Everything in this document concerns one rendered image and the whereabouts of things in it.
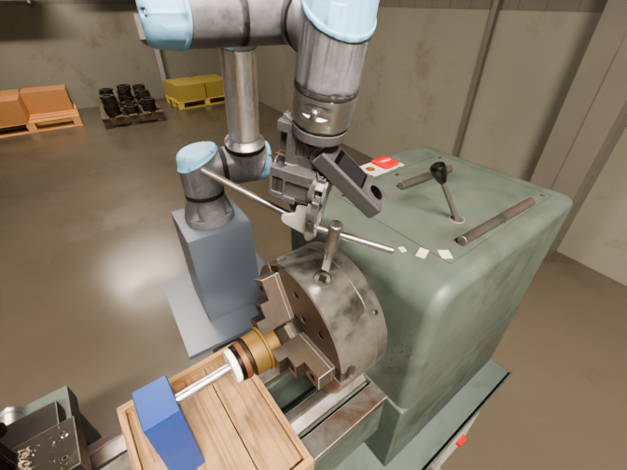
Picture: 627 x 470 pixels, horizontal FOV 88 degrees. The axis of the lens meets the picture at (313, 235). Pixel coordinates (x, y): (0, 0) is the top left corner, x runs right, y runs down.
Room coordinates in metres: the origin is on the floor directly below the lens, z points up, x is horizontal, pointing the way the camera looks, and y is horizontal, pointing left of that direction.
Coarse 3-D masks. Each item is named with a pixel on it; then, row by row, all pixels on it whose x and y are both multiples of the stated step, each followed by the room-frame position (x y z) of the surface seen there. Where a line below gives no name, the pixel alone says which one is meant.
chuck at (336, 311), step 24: (264, 264) 0.56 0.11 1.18; (288, 264) 0.50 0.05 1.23; (312, 264) 0.49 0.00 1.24; (288, 288) 0.47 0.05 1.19; (312, 288) 0.43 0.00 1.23; (336, 288) 0.44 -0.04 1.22; (312, 312) 0.41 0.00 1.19; (336, 312) 0.40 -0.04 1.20; (360, 312) 0.41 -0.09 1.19; (312, 336) 0.41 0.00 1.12; (336, 336) 0.37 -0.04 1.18; (360, 336) 0.38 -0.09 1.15; (336, 360) 0.35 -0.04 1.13; (360, 360) 0.37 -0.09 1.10; (336, 384) 0.35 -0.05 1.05
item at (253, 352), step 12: (252, 336) 0.41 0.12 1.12; (264, 336) 0.42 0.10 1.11; (276, 336) 0.42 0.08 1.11; (228, 348) 0.39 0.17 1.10; (240, 348) 0.38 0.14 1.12; (252, 348) 0.38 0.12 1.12; (264, 348) 0.39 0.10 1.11; (240, 360) 0.36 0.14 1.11; (252, 360) 0.37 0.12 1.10; (264, 360) 0.37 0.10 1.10; (252, 372) 0.35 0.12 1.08
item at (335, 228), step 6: (330, 222) 0.43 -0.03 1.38; (336, 222) 0.44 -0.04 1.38; (330, 228) 0.43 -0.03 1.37; (336, 228) 0.42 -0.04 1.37; (330, 234) 0.43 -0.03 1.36; (336, 234) 0.42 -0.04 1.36; (330, 240) 0.43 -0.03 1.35; (336, 240) 0.43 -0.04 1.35; (330, 246) 0.43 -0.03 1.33; (336, 246) 0.43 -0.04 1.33; (330, 252) 0.43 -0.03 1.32; (324, 258) 0.45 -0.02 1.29; (330, 258) 0.44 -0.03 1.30; (324, 264) 0.44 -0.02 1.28; (330, 264) 0.45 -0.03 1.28
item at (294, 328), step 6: (294, 318) 0.50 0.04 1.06; (288, 324) 0.49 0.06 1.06; (294, 324) 0.49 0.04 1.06; (300, 324) 0.50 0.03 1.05; (282, 330) 0.47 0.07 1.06; (288, 330) 0.47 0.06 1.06; (294, 330) 0.48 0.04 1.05; (300, 330) 0.48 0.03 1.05; (282, 336) 0.46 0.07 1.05; (288, 336) 0.46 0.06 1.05; (294, 336) 0.47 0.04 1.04; (282, 342) 0.45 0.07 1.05
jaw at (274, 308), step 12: (264, 276) 0.50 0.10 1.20; (276, 276) 0.50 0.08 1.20; (264, 288) 0.47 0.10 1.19; (276, 288) 0.48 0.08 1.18; (264, 300) 0.47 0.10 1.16; (276, 300) 0.47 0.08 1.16; (264, 312) 0.44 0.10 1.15; (276, 312) 0.45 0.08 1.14; (288, 312) 0.46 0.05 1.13; (252, 324) 0.44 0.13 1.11; (264, 324) 0.43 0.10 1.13; (276, 324) 0.44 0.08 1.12
